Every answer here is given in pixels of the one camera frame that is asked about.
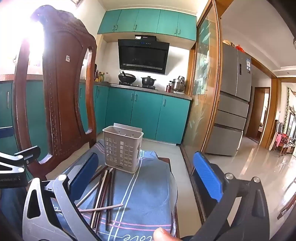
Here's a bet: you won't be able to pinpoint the blue striped cloth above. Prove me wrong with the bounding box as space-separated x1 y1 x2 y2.
50 139 178 241

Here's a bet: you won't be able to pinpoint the black cooking pot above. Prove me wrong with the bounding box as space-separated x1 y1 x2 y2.
141 76 157 88

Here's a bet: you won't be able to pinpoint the person's right hand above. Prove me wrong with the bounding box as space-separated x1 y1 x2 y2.
153 228 177 241

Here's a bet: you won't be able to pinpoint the beige plastic utensil basket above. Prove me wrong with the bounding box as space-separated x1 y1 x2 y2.
102 123 144 174

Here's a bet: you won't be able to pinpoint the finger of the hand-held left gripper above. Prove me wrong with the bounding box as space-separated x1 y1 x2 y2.
0 127 15 139
0 146 41 174

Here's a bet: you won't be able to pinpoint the grey kitchen countertop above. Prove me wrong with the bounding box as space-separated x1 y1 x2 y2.
80 81 193 100

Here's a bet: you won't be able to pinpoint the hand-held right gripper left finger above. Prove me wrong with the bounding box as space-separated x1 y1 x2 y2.
22 152 100 241

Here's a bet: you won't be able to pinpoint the black range hood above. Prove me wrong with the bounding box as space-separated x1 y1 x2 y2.
118 35 170 75

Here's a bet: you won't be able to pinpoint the kitchen window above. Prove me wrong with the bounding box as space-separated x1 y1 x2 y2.
22 22 47 67

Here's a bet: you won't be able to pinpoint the wooden framed glass sliding door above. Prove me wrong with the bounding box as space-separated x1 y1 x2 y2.
180 0 224 223

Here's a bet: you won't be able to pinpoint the teal kitchen cabinets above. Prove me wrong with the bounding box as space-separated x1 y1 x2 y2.
97 8 197 42
0 81 192 145

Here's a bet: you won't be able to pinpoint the wooden dining chairs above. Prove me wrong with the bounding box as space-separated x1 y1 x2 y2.
274 119 296 158

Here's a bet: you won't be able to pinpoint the teal lower kitchen cabinets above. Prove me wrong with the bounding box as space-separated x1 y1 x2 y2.
0 81 192 145

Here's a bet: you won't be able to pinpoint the wooden furniture leg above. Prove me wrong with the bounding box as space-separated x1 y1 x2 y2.
277 177 296 220

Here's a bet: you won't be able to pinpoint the pile of chopsticks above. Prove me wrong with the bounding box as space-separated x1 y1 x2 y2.
76 164 124 232

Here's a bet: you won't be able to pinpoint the teal upper kitchen cabinets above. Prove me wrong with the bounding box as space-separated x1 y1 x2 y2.
97 8 197 42

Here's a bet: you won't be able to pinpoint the gas stove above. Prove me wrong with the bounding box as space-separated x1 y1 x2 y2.
118 81 159 91

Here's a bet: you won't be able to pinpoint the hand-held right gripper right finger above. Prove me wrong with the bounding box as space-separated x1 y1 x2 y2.
185 151 270 241

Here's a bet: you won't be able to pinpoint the carved wooden chair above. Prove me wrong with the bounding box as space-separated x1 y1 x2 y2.
13 6 97 181

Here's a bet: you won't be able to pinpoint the grey multi-door refrigerator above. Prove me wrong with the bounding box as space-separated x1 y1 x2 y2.
205 43 252 157

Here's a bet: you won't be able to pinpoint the wooden doorway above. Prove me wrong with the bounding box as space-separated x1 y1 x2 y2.
245 87 271 144

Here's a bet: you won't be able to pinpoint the green vine plant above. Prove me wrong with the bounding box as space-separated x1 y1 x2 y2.
283 87 296 130

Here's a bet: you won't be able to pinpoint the black wok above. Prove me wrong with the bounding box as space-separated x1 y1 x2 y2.
118 71 137 84

